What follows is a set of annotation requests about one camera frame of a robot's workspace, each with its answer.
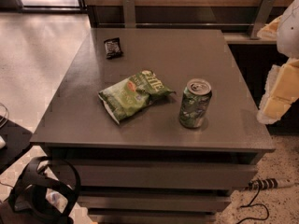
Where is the green chips bag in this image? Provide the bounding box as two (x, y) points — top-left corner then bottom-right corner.
(98, 70), (174, 124)

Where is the left metal bracket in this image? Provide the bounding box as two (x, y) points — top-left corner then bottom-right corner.
(122, 0), (136, 28)

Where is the black rxbar chocolate wrapper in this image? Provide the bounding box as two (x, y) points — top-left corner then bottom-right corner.
(104, 37), (123, 59)

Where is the black headset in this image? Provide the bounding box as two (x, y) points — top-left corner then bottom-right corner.
(7, 156), (81, 224)

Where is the right metal bracket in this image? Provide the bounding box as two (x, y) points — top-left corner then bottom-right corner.
(248, 0), (276, 40)

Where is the striped cable connector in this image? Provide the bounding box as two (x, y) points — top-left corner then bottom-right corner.
(236, 178), (296, 224)

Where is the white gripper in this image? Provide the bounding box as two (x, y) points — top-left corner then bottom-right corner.
(257, 0), (299, 124)

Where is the metal bracket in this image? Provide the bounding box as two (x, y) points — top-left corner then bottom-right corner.
(122, 0), (136, 28)
(248, 0), (276, 40)

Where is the grey drawer cabinet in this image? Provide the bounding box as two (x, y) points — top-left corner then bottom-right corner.
(32, 28), (274, 224)

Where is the green soda can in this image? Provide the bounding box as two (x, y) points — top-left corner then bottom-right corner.
(178, 78), (212, 129)

